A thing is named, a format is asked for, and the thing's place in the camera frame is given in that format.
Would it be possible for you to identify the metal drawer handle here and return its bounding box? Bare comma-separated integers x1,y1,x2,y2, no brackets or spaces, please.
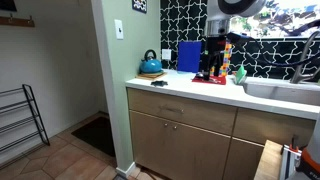
159,104,185,115

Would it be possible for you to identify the green sponge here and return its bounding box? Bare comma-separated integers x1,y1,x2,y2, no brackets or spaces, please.
232,64,248,85

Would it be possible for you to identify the light wooden board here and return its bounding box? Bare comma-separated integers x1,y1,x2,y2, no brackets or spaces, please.
253,139,284,180

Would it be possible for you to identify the dark framed picture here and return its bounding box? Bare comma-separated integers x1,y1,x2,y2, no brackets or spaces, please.
0,0,18,13

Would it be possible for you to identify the red cloth mat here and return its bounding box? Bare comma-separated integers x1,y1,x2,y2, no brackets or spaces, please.
191,74,228,86

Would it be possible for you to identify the metal mounting frame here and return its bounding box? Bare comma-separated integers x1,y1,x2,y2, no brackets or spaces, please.
278,134,303,180

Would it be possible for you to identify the wooden coat hook rail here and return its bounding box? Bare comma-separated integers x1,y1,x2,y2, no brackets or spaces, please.
0,13,36,29

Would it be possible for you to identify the small black object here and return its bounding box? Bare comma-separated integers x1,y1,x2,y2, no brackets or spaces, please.
150,79,169,89

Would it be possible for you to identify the white light switch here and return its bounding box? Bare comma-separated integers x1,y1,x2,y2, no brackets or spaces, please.
113,18,125,41

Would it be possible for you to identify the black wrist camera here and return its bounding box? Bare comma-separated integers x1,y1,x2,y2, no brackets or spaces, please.
226,31,252,46

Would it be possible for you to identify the wooden trivet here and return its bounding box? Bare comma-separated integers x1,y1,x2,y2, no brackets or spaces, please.
135,71,168,81

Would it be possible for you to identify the metal faucet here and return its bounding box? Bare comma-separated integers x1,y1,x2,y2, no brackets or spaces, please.
290,30,320,85

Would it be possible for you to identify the wooden sink panel front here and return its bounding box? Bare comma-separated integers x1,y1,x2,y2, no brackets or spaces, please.
232,107,317,148

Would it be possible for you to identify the black shoe rack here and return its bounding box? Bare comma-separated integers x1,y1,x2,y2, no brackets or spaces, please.
0,83,51,155

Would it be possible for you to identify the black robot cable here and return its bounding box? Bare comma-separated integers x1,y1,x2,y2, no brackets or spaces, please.
244,19,320,68

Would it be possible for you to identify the patterned wall picture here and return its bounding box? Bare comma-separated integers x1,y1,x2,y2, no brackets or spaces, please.
131,0,148,15

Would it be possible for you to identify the steel sink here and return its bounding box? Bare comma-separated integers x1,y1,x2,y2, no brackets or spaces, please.
242,81,320,107

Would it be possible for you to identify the white wall outlet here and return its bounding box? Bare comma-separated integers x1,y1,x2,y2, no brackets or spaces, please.
161,48,173,61

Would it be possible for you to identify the blue kettle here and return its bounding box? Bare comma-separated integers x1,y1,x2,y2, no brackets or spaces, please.
139,49,164,75

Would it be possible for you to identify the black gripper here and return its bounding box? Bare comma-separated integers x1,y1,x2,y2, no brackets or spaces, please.
200,34,229,81

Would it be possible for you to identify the wide wooden drawer front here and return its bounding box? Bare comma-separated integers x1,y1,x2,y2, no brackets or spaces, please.
126,87,238,136

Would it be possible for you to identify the wooden cabinet door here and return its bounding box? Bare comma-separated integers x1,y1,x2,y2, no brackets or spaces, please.
171,123,232,180
128,110,175,176
222,136,267,180

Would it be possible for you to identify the dark door mat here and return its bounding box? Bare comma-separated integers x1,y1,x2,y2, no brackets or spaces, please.
70,115,116,158

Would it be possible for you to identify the blue cutting board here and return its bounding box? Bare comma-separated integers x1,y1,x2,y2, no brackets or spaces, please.
176,40,203,74

